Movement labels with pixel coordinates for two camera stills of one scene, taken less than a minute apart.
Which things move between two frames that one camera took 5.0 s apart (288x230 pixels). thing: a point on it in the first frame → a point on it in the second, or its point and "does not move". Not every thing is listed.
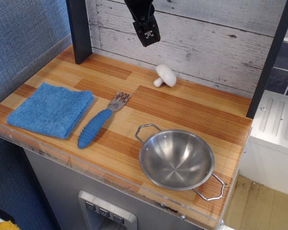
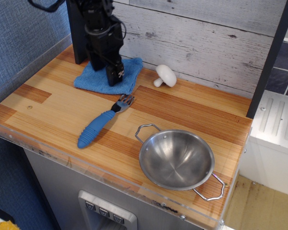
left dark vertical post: [80, 29] does not move
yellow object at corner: [7, 225] does not move
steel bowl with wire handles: [179, 159] does not move
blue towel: [51, 110] → [91, 78]
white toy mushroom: [165, 75] does not move
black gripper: [148, 33] → [105, 41]
